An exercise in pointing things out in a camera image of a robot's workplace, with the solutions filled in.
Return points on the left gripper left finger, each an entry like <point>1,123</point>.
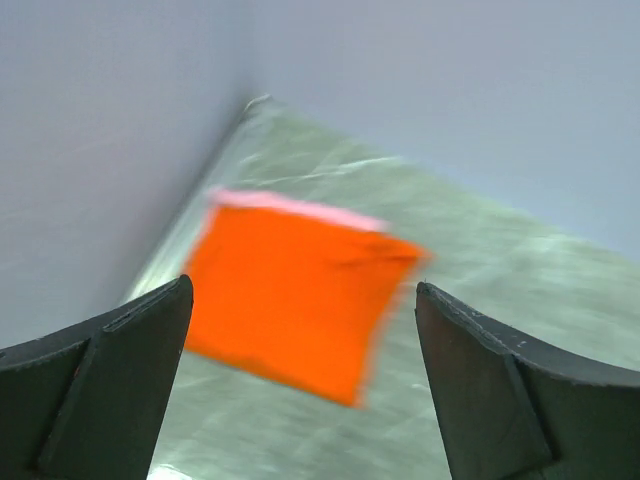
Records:
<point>88,401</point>

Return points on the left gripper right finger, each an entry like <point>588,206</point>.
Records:
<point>511,406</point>

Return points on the orange t shirt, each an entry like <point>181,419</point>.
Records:
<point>294,299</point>

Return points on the folded pink t shirt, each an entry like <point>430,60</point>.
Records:
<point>277,201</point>

